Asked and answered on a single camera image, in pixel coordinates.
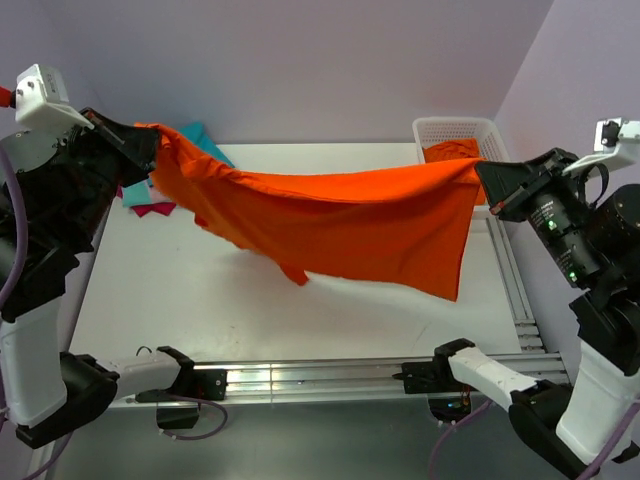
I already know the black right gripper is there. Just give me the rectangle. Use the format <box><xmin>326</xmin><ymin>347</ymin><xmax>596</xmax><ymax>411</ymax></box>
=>
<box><xmin>471</xmin><ymin>138</ymin><xmax>597</xmax><ymax>277</ymax></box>

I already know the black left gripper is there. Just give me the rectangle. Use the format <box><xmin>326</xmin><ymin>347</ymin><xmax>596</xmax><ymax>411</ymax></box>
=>
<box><xmin>62</xmin><ymin>103</ymin><xmax>164</xmax><ymax>241</ymax></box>

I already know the orange t-shirt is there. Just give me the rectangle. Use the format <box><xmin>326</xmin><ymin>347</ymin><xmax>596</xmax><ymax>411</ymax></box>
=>
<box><xmin>151</xmin><ymin>125</ymin><xmax>471</xmax><ymax>301</ymax></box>
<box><xmin>421</xmin><ymin>138</ymin><xmax>486</xmax><ymax>210</ymax></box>

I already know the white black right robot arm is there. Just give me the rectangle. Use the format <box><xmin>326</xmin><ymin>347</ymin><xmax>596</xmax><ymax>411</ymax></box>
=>
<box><xmin>398</xmin><ymin>149</ymin><xmax>639</xmax><ymax>479</ymax></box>

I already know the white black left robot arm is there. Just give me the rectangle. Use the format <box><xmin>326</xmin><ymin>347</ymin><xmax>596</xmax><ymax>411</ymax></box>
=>
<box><xmin>1</xmin><ymin>109</ymin><xmax>227</xmax><ymax>449</ymax></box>

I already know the mint green folded t-shirt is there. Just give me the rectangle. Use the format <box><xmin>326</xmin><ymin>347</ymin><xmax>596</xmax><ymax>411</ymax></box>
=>
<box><xmin>121</xmin><ymin>180</ymin><xmax>153</xmax><ymax>208</ymax></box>

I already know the orange t-shirt in basket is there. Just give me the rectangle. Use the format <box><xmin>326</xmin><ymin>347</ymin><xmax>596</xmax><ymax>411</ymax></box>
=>
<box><xmin>421</xmin><ymin>138</ymin><xmax>486</xmax><ymax>210</ymax></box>

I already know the teal folded t-shirt top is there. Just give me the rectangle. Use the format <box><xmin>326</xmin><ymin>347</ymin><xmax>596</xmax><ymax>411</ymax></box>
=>
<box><xmin>178</xmin><ymin>122</ymin><xmax>235</xmax><ymax>168</ymax></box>

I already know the red folded t-shirt bottom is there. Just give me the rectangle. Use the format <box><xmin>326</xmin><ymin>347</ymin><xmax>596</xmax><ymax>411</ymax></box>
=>
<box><xmin>117</xmin><ymin>187</ymin><xmax>176</xmax><ymax>217</ymax></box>

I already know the white plastic laundry basket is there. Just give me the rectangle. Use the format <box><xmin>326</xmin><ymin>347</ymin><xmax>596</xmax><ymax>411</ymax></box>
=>
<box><xmin>403</xmin><ymin>117</ymin><xmax>508</xmax><ymax>227</ymax></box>

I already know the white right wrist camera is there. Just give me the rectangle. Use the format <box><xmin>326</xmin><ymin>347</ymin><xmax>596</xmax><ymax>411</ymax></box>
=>
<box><xmin>563</xmin><ymin>117</ymin><xmax>640</xmax><ymax>176</ymax></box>

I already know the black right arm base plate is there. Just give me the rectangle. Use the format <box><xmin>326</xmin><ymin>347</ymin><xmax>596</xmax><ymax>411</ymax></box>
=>
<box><xmin>393</xmin><ymin>360</ymin><xmax>472</xmax><ymax>424</ymax></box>

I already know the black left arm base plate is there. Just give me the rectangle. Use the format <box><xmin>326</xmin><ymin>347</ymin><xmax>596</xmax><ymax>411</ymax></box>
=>
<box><xmin>134</xmin><ymin>368</ymin><xmax>229</xmax><ymax>441</ymax></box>

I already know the aluminium front rail frame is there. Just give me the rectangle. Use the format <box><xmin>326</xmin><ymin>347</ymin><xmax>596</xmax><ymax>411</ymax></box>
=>
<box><xmin>25</xmin><ymin>352</ymin><xmax>601</xmax><ymax>480</ymax></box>

